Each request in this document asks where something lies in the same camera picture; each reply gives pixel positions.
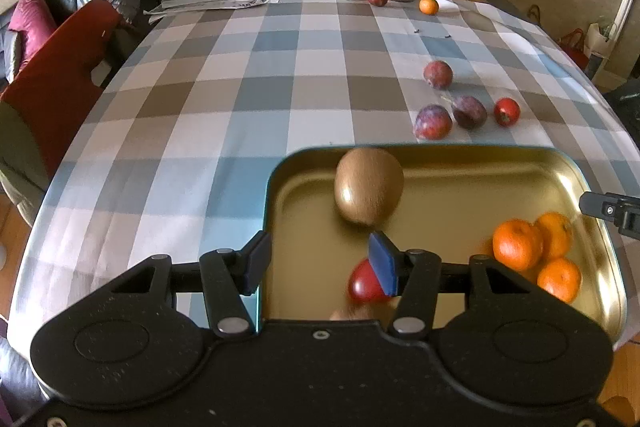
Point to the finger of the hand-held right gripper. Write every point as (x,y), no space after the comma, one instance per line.
(607,207)

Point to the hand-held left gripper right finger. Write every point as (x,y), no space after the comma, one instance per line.
(382,264)

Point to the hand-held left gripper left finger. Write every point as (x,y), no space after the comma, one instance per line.
(257,261)

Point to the large red tomato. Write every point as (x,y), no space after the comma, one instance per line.
(361,287)

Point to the brown kiwi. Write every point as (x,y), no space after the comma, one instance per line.
(369,187)
(350,314)

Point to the gold metal tray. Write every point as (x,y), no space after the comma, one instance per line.
(450,192)

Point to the small red tomato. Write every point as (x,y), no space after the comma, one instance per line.
(507,112)

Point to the purple plum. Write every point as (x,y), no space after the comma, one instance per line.
(433,122)
(469,112)
(438,74)

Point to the black plastic bag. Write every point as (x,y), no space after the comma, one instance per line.
(625,102)

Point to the checkered tablecloth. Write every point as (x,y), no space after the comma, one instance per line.
(200,132)

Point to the red shopping bag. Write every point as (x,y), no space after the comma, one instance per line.
(574,47)

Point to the white shopping bag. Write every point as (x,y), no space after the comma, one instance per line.
(600,39)

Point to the olive green cloth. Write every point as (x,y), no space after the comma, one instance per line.
(25,157)

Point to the small orange mandarin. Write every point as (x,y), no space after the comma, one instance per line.
(429,6)

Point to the black leather seat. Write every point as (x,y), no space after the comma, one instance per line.
(15,382)

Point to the red chair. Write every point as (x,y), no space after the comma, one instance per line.
(55,67)

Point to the magenta cushion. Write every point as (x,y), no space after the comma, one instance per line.
(32,19)

